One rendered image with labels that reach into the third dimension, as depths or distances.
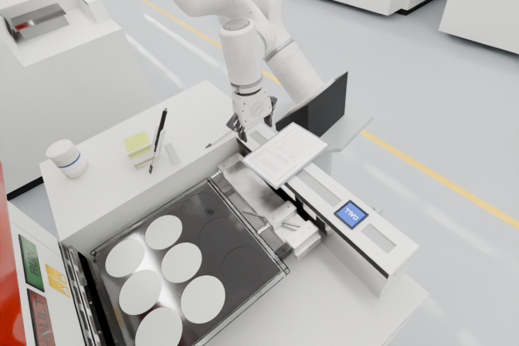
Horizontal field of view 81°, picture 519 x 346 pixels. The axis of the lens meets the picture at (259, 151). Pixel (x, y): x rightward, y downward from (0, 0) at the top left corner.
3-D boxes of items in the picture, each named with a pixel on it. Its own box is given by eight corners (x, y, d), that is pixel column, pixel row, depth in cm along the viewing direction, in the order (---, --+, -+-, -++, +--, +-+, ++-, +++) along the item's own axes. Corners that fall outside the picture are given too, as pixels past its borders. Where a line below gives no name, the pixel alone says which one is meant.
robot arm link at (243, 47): (243, 62, 80) (222, 80, 75) (234, 11, 70) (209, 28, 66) (270, 69, 76) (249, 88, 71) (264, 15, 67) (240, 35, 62)
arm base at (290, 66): (309, 95, 118) (281, 55, 116) (344, 72, 102) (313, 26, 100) (280, 120, 108) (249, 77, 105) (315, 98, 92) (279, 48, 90)
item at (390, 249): (380, 300, 69) (391, 276, 59) (244, 166, 103) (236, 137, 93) (405, 273, 72) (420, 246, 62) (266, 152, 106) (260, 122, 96)
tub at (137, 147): (136, 170, 88) (126, 154, 83) (131, 154, 93) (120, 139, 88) (161, 158, 90) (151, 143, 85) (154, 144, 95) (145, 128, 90)
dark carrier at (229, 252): (142, 387, 58) (141, 387, 57) (95, 255, 79) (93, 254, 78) (280, 271, 69) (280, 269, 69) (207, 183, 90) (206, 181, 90)
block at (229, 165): (225, 177, 93) (222, 171, 91) (218, 171, 95) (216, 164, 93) (245, 163, 95) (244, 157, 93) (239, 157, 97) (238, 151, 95)
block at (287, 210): (274, 231, 78) (273, 225, 76) (266, 222, 80) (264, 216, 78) (297, 213, 81) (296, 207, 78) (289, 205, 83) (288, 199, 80)
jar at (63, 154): (68, 182, 88) (47, 161, 81) (63, 169, 93) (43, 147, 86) (92, 169, 91) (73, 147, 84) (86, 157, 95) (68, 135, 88)
